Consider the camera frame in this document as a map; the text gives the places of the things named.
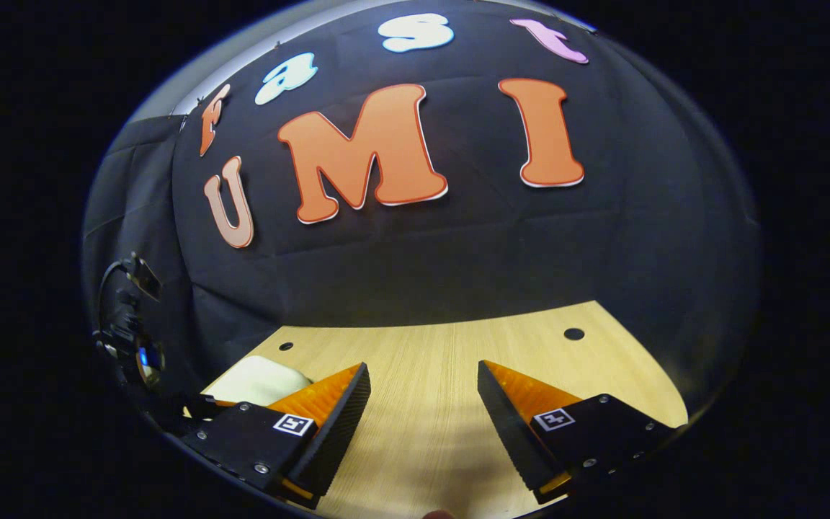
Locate black backdrop cloth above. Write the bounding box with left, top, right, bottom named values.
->
left=82, top=0, right=762, bottom=419

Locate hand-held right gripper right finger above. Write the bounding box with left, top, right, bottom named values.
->
left=477, top=360, right=675, bottom=505

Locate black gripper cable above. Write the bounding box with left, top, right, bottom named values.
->
left=97, top=258, right=132, bottom=340

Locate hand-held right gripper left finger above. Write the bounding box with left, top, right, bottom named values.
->
left=184, top=362, right=372, bottom=509

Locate pale yellow suitcase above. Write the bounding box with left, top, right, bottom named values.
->
left=206, top=355, right=313, bottom=407

